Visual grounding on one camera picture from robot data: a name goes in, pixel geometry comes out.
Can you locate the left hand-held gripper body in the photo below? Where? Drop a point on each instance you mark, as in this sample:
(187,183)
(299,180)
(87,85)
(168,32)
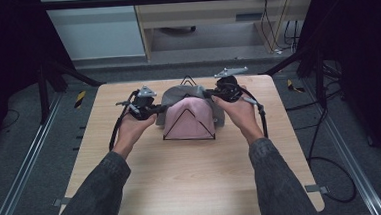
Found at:
(143,105)

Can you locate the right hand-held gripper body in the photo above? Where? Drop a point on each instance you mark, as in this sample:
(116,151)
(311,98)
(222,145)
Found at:
(229,86)

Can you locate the grey beanie hat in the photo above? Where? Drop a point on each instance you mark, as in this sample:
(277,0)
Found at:
(177,93)

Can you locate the pink beanie hat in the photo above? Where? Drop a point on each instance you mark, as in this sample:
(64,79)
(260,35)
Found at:
(189,127)

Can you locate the person's left hand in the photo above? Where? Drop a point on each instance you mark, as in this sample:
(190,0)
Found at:
(131,132)

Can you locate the person's right hand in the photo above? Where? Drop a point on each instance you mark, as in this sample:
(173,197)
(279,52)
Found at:
(242,116)

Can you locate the yellow black tape strip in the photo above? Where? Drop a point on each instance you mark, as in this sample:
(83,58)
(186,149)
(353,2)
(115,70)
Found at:
(292,86)
(80,99)

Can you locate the white cabinet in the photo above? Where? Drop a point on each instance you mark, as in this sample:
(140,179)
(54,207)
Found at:
(100,36)

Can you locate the black metal stand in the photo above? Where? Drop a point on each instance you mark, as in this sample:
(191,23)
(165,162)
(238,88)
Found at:
(320,76)
(44,93)

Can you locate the black curtain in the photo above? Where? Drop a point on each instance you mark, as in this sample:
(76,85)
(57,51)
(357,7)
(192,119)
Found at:
(4,48)
(365,43)

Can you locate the grey table bracket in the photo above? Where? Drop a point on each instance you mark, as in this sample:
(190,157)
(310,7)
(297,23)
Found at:
(61,202)
(316,189)

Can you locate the metal floor rail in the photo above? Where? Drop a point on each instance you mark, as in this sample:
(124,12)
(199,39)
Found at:
(352,164)
(22,178)

